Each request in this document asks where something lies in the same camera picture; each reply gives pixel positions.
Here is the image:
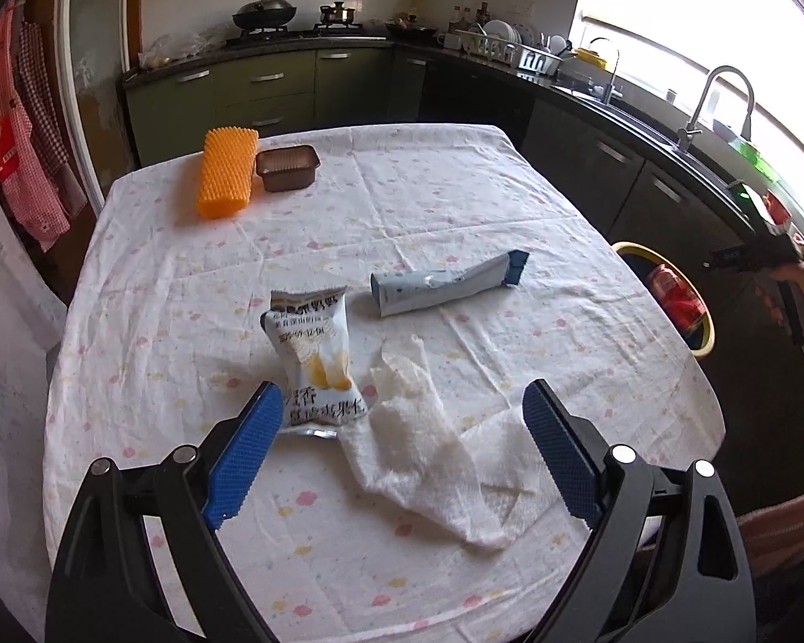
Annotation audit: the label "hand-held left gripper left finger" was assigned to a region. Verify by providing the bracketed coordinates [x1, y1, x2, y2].
[46, 380, 289, 643]

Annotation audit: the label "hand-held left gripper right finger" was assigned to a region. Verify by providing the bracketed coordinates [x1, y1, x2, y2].
[521, 379, 757, 643]

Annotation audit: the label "yellow rimmed trash bin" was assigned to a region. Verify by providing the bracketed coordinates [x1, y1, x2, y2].
[609, 241, 717, 357]

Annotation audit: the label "white snack packet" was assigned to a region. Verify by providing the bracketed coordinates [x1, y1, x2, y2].
[261, 288, 367, 439]

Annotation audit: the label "white paper towel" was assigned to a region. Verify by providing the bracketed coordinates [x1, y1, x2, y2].
[335, 333, 557, 550]

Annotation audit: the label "grey blue tube packet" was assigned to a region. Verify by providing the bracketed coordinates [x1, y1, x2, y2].
[370, 249, 532, 318]

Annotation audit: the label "orange foam fruit net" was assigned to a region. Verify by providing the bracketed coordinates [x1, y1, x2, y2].
[197, 126, 261, 220]

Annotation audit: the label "brown plastic tray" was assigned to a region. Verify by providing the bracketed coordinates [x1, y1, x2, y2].
[255, 145, 321, 193]

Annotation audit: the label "red container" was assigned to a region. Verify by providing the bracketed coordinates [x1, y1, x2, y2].
[762, 189, 795, 237]

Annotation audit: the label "green plastic container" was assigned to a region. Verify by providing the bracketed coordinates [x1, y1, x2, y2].
[737, 137, 771, 178]

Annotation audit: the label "tall steel faucet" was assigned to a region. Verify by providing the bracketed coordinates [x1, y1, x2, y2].
[675, 65, 757, 152]

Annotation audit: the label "dark kitchen base cabinet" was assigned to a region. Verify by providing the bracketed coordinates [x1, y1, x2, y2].
[389, 47, 804, 376]

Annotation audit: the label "small steel faucet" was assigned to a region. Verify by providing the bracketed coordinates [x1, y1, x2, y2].
[586, 36, 624, 104]

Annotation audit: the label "pink clothing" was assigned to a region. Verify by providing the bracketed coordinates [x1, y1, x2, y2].
[737, 488, 804, 577]

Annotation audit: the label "black kitchen countertop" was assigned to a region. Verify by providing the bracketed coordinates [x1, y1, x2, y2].
[122, 33, 778, 229]

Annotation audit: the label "bright window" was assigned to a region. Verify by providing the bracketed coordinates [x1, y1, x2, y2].
[572, 0, 804, 249]

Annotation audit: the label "white floral tablecloth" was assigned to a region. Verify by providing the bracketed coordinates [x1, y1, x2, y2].
[43, 122, 725, 643]

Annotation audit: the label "white dish rack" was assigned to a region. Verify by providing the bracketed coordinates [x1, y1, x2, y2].
[454, 19, 564, 76]

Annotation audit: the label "red checked apron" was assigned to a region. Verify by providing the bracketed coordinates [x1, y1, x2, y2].
[0, 17, 71, 252]

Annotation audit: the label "seasoning bottles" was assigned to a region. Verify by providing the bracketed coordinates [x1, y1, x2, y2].
[452, 3, 493, 34]

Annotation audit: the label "green kitchen base cabinet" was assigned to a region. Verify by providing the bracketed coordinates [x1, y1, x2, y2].
[122, 40, 430, 171]

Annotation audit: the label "brown checked apron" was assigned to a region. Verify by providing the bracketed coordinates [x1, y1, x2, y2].
[17, 20, 88, 215]

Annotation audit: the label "clear plastic bags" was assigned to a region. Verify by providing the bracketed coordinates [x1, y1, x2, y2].
[137, 30, 232, 71]

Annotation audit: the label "dark frying pan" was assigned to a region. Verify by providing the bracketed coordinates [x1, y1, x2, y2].
[383, 13, 440, 40]

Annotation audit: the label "black gas stove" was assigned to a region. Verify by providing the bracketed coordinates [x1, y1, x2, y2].
[224, 23, 366, 48]

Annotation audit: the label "frosted glass sliding door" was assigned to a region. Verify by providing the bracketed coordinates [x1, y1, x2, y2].
[54, 0, 145, 208]

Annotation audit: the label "black lidded wok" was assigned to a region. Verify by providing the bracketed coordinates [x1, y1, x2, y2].
[231, 0, 299, 31]

